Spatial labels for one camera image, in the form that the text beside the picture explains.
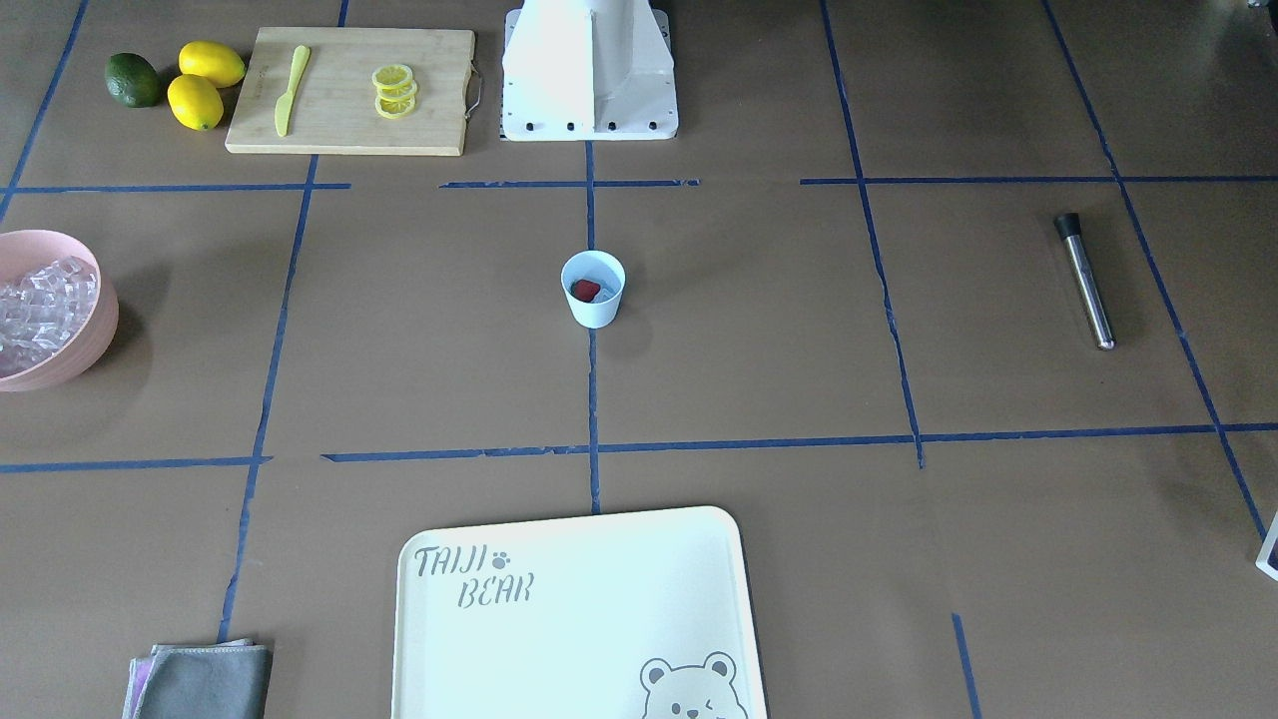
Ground steel muddler black tip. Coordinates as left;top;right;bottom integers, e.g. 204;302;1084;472
1053;213;1114;351

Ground folded grey cloth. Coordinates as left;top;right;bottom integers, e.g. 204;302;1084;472
121;639;273;718

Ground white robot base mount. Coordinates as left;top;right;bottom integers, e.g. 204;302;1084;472
501;1;680;142

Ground yellow lemon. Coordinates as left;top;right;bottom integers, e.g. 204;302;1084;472
166;74;225;132
178;40;247;88

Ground pink bowl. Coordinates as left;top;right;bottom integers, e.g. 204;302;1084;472
1;231;119;392

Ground lemon slices stack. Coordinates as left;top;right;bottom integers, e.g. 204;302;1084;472
371;64;418;120

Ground wooden cutting board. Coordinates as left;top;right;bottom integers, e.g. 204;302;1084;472
225;26;475;158

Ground light blue paper cup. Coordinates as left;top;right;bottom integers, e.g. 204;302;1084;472
560;250;627;331

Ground yellow plastic knife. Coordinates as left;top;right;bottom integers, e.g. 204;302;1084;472
273;45;312;138

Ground clear ice cubes pile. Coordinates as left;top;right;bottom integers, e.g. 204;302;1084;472
1;255;101;375

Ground cream bear print tray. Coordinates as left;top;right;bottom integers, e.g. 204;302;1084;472
389;506;771;718

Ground green lime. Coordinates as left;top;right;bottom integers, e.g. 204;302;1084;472
104;54;164;109

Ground white wire rack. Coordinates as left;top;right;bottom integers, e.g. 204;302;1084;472
1254;513;1278;581

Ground red strawberry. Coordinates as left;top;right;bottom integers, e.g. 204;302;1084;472
569;278;603;304

